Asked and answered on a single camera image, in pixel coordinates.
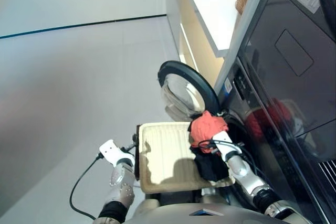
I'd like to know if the orange red garment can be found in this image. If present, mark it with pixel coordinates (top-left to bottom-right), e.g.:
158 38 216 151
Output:
189 110 230 155

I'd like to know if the black garment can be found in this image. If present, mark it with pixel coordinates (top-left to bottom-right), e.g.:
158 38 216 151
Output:
190 147 231 183

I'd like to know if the dark basket stand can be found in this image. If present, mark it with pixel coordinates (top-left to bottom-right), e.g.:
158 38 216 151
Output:
133 125 143 182

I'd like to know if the pale woven laundry basket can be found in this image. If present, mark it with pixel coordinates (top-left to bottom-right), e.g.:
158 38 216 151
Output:
138 121 236 195

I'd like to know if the round washing machine door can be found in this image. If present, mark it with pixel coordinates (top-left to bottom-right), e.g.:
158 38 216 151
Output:
157 60 222 120

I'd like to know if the grey washing machine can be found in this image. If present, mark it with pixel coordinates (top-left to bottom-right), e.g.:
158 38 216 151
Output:
214 56 336 224

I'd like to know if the silver robot torso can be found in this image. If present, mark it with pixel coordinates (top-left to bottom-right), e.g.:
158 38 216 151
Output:
125 199 286 224

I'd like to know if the blue energy label sticker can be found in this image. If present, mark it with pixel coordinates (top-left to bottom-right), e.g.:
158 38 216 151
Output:
223 79 233 95

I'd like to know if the white counter cabinet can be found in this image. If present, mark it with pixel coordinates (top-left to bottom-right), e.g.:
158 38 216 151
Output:
165 0 259 83

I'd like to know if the white tall cabinet panel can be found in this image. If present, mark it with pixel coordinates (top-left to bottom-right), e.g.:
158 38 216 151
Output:
214 0 274 94

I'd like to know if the black ribbed vent grille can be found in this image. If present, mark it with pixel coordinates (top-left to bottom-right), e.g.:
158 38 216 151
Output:
317 159 336 183

